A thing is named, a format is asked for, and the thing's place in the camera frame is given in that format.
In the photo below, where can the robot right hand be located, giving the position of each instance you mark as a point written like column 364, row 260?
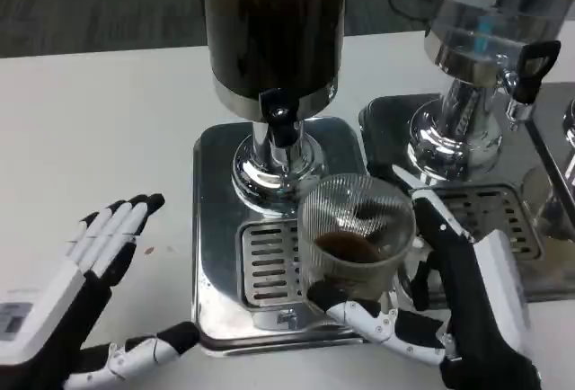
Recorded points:
column 476, row 309

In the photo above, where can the clear drink dispenser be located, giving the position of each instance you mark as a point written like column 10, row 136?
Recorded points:
column 485, row 26

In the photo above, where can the dark drink dispenser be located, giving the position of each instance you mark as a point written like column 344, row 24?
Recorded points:
column 274, row 26

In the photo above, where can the steel slotted tray grid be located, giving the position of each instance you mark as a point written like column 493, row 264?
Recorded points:
column 269, row 264
column 507, row 215

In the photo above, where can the black dispenser tap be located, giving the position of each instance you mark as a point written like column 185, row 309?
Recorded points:
column 277, row 113

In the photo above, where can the steel drip tray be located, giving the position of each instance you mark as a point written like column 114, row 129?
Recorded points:
column 386, row 138
column 215, row 228

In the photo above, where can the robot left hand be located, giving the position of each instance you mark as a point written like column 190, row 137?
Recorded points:
column 49, row 300

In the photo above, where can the clear ribbed glass cup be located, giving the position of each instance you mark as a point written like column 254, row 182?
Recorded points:
column 355, row 228

